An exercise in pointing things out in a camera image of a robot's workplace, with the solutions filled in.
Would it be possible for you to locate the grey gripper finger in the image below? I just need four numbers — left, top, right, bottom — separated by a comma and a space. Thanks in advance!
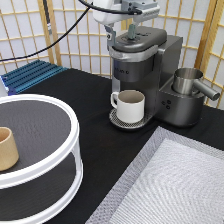
128, 23, 136, 40
105, 26, 116, 47

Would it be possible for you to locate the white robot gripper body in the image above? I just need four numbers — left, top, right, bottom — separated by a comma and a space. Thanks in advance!
93, 0, 160, 25

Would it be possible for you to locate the grey coffee machine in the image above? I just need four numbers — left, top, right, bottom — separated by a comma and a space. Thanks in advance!
109, 26, 207, 130

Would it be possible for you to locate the wooden shoji screen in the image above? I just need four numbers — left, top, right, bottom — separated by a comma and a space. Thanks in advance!
0, 0, 224, 110

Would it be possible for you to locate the white ceramic mug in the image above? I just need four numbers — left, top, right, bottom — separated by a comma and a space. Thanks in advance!
110, 90, 145, 123

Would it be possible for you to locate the steel milk frother jug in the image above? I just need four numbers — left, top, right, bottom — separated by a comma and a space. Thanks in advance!
173, 68, 220, 101

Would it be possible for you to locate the black tablecloth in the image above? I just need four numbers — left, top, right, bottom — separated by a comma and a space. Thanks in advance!
25, 69, 224, 224

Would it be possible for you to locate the white two-tier round shelf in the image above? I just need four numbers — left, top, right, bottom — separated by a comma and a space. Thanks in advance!
0, 94, 83, 224

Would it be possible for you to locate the grey woven placemat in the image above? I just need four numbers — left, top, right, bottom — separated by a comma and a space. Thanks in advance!
85, 127, 224, 224

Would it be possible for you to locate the tan wooden cup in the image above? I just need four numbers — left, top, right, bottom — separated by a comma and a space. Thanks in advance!
0, 127, 19, 171

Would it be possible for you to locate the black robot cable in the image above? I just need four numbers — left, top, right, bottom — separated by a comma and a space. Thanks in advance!
0, 0, 141, 63

